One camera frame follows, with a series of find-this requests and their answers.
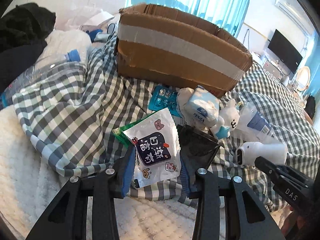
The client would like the white cylindrical bottle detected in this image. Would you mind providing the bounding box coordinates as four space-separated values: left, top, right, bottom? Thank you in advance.
236 142 288 166

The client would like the clear jar with barcode label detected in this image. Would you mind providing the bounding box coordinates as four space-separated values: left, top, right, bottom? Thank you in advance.
236 102 279 144

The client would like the green foil packet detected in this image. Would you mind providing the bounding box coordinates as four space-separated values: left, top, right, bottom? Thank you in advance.
112 119 143 148

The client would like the white rabbit figurine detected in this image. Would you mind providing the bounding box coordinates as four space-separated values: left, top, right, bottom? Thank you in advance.
210 99 240 140

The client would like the white snack sachet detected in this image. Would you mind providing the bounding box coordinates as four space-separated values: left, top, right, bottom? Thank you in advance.
123 108 181 188

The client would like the tissue pack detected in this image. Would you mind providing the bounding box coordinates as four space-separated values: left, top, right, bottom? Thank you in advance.
184 85 219 128

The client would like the checkered blanket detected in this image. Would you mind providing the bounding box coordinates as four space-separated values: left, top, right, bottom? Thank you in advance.
12 33 320 213

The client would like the teal blister pack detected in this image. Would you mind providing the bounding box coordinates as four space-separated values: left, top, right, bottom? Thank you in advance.
148 85 180 117

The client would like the clear water bottle blue cap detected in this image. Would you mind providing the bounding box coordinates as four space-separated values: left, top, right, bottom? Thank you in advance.
1 49 81 109

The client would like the white blue glove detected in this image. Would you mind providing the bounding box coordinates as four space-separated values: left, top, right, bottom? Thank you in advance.
86 23 118 43

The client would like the brown cardboard box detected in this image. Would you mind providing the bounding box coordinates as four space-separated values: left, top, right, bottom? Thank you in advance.
116 3 253 98

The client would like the air conditioner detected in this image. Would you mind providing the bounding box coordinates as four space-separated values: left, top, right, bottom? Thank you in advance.
274 0 313 36

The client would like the black garment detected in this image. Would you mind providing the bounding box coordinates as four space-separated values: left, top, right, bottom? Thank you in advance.
1 3 56 92

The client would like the white plastic bag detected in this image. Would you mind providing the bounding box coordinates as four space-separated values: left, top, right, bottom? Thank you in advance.
55 6 114 31

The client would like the black wall television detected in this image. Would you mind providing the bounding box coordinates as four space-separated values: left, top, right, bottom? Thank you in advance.
267 29 303 73

